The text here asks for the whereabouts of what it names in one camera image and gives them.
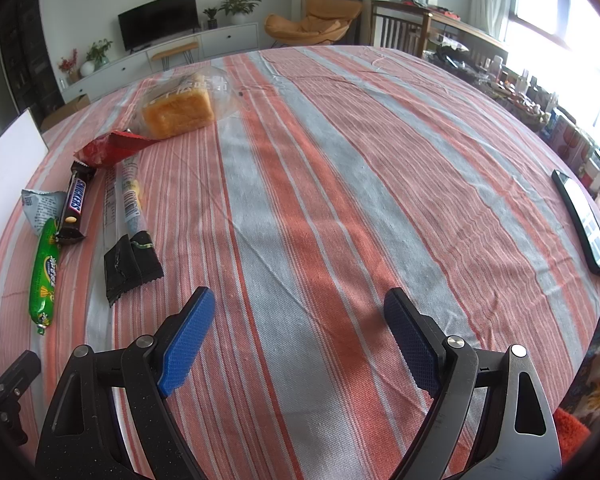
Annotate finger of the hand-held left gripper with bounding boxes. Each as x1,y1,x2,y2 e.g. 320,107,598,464
0,350,42,447

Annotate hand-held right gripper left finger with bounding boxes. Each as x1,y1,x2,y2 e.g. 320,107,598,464
35,286,216,480

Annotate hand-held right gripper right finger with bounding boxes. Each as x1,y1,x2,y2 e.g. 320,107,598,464
384,287,563,480

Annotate green sausage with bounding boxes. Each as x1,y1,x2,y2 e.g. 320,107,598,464
28,217,61,336

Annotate small black snack packet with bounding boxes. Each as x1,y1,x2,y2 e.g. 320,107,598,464
103,231,164,307

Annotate triangular white green packet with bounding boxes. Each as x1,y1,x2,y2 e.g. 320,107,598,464
21,187,68,237

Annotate dark brown chocolate bar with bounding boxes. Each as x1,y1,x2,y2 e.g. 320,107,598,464
55,161,97,246

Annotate clear sausage stick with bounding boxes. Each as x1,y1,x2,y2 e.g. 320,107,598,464
102,155,146,241

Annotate white cardboard box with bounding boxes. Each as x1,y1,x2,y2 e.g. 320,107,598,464
0,107,49,286

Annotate red snack packet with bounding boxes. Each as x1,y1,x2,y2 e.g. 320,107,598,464
73,130,162,168

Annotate bread loaf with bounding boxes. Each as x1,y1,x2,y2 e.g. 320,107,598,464
130,62,241,139

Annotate orange red cloth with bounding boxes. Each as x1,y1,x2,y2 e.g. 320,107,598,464
552,407,593,448

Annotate striped orange grey tablecloth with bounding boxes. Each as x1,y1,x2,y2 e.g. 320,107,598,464
0,45,600,480

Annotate black smartphone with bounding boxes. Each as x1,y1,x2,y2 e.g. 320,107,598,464
551,169,600,278

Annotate brown cardboard box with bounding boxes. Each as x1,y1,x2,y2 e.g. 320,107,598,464
40,94,92,131

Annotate red flowers in vase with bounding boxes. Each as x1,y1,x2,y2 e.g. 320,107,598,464
57,49,79,85

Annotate row of jars and boxes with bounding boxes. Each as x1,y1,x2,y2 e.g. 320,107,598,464
425,40,600,196

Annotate black glass cabinet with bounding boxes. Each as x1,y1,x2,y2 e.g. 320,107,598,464
0,0,63,121

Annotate wooden bench with metal legs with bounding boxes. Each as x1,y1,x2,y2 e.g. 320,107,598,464
150,42,201,71

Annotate green plant in glass vase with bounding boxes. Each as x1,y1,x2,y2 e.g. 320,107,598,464
85,39,113,70

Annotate white television cabinet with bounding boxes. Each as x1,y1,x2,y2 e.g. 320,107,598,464
60,22,260,103

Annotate flat screen television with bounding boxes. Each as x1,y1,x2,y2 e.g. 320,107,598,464
117,0,201,52

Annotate orange lounge chair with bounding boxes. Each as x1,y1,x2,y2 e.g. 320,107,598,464
264,0,363,48

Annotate large leafy potted plant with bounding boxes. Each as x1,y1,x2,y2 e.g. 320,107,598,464
216,0,262,26

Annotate bright window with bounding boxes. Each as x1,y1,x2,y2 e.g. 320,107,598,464
500,0,600,126

